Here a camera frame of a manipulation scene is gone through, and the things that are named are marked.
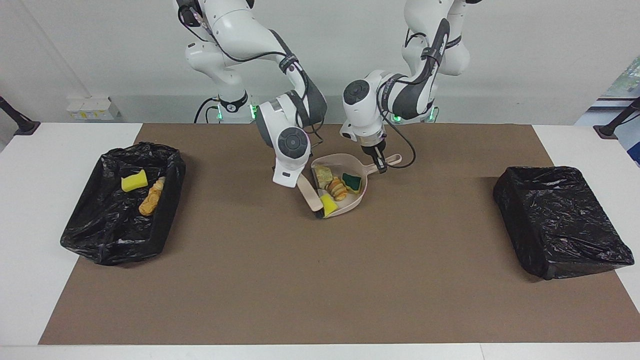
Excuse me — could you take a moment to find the beige plastic dustpan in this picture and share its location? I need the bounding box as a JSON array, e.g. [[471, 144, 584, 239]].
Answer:
[[310, 153, 403, 219]]

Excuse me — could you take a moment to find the orange striped croissant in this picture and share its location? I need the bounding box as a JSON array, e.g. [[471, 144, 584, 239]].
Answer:
[[327, 176, 349, 202]]

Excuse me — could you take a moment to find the yellow sponge wedge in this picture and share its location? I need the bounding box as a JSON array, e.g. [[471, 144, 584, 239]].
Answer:
[[320, 193, 340, 218]]

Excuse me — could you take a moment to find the beige hand brush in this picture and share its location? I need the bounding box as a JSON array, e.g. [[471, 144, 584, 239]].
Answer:
[[296, 172, 327, 220]]

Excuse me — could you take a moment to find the brown bread roll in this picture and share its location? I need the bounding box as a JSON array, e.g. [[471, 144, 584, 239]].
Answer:
[[138, 189, 160, 217]]

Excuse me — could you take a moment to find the notched yellow sponge piece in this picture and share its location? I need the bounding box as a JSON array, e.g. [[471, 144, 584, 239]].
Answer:
[[121, 169, 149, 193]]

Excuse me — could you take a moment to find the black bag lined bin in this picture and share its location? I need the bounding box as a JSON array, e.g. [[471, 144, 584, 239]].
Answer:
[[493, 166, 635, 281], [60, 142, 187, 266]]

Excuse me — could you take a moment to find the brown paper table mat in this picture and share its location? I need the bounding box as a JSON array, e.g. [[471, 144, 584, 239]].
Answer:
[[38, 123, 640, 346]]

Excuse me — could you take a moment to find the black angled stand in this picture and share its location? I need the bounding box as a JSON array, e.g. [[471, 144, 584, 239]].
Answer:
[[0, 96, 41, 136], [593, 96, 640, 140]]

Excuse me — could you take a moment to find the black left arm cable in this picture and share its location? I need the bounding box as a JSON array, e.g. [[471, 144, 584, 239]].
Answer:
[[379, 17, 451, 170]]

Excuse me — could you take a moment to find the white wall power box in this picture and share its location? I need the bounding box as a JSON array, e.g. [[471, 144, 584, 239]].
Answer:
[[66, 96, 121, 121]]

